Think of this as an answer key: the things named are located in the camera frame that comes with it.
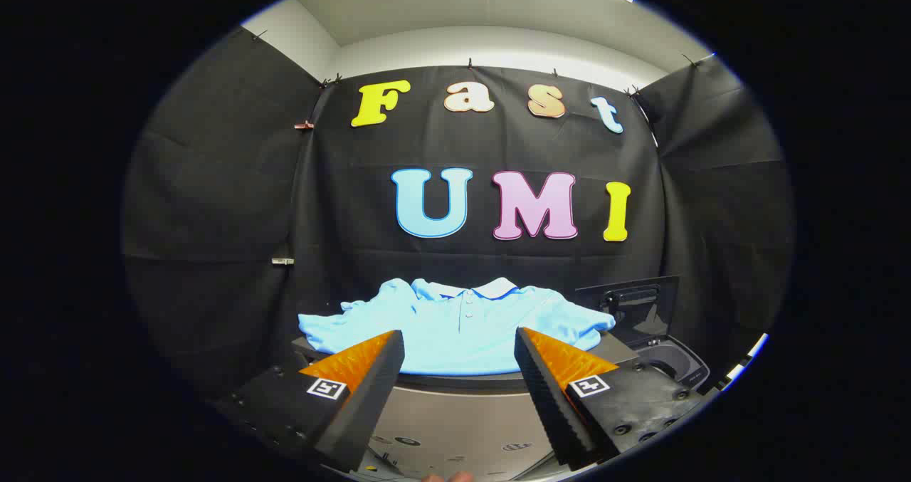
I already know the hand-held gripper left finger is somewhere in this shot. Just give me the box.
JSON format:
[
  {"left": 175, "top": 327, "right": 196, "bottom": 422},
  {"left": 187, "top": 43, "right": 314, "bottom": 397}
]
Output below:
[{"left": 214, "top": 330, "right": 406, "bottom": 473}]

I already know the dark glass washing machine lid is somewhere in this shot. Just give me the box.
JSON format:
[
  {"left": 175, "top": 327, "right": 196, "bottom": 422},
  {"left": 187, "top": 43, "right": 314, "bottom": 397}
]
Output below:
[{"left": 575, "top": 276, "right": 681, "bottom": 347}]

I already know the light blue polo shirt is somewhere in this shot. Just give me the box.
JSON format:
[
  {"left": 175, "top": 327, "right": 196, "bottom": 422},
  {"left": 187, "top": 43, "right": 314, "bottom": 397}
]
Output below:
[{"left": 297, "top": 277, "right": 616, "bottom": 377}]

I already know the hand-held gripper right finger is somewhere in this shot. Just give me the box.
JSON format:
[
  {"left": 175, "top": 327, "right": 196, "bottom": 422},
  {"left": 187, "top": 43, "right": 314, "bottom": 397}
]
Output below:
[{"left": 513, "top": 327, "right": 714, "bottom": 471}]

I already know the grey cabinet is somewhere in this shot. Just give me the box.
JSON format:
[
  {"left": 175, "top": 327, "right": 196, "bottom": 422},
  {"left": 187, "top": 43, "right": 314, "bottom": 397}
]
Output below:
[{"left": 290, "top": 332, "right": 641, "bottom": 481}]

